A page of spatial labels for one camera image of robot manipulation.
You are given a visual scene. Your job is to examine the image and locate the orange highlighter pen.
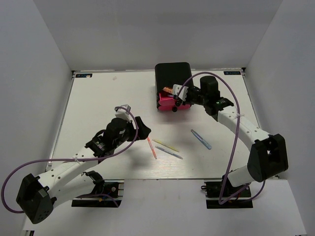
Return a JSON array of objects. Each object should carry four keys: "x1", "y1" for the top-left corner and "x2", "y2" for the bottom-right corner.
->
[{"x1": 147, "y1": 137, "x2": 157, "y2": 160}]

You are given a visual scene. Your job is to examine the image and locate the orange correction tape dispenser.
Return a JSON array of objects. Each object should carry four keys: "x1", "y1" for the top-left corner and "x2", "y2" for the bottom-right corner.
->
[{"x1": 163, "y1": 87, "x2": 173, "y2": 94}]

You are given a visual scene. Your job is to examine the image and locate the yellow highlighter pen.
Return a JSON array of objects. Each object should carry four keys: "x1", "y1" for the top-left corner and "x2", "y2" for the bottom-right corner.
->
[{"x1": 152, "y1": 139, "x2": 179, "y2": 152}]

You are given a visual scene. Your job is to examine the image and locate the black pink drawer organizer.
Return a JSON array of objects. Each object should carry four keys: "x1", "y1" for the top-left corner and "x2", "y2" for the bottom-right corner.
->
[{"x1": 155, "y1": 62, "x2": 192, "y2": 112}]

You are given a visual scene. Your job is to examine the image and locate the light blue utility knife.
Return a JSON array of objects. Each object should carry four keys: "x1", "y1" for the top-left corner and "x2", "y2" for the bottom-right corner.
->
[{"x1": 190, "y1": 129, "x2": 212, "y2": 150}]

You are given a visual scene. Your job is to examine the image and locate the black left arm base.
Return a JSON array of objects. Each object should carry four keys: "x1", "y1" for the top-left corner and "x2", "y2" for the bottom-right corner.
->
[{"x1": 71, "y1": 171, "x2": 124, "y2": 208}]

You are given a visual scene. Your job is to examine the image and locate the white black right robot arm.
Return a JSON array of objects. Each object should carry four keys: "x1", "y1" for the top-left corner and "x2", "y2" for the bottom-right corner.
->
[{"x1": 177, "y1": 72, "x2": 289, "y2": 202}]

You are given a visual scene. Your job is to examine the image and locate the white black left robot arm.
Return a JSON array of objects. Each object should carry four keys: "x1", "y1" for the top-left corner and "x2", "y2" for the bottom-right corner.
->
[{"x1": 16, "y1": 117, "x2": 151, "y2": 224}]

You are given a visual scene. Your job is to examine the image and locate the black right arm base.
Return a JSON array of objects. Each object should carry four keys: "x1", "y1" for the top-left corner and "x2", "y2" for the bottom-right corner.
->
[{"x1": 201, "y1": 181, "x2": 253, "y2": 209}]

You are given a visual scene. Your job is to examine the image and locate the blue highlighter pen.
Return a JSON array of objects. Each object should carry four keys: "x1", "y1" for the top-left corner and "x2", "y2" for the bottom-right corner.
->
[{"x1": 155, "y1": 146, "x2": 183, "y2": 159}]

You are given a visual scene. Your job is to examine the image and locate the blue label sticker right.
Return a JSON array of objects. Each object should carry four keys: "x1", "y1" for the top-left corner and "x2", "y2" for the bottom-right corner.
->
[{"x1": 223, "y1": 71, "x2": 242, "y2": 75}]

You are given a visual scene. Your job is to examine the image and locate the blue label sticker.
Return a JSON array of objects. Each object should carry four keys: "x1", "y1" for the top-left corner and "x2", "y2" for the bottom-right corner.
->
[
  {"x1": 75, "y1": 73, "x2": 93, "y2": 78},
  {"x1": 223, "y1": 71, "x2": 242, "y2": 75}
]

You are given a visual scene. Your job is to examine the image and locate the blue label sticker left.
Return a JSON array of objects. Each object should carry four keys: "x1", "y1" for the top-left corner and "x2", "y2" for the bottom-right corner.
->
[{"x1": 75, "y1": 73, "x2": 93, "y2": 78}]

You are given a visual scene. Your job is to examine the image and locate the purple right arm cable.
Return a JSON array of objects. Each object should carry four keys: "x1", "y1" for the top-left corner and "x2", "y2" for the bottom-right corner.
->
[{"x1": 176, "y1": 71, "x2": 267, "y2": 205}]

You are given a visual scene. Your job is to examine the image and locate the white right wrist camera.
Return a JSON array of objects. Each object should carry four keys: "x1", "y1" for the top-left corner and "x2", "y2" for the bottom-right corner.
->
[{"x1": 172, "y1": 85, "x2": 189, "y2": 102}]

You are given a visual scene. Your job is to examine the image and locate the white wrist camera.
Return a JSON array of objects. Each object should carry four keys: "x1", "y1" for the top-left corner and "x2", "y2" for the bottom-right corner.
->
[
  {"x1": 172, "y1": 85, "x2": 189, "y2": 102},
  {"x1": 115, "y1": 104, "x2": 132, "y2": 123}
]

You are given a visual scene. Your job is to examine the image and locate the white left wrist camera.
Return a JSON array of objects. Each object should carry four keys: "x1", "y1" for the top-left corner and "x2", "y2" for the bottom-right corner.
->
[{"x1": 115, "y1": 104, "x2": 132, "y2": 123}]

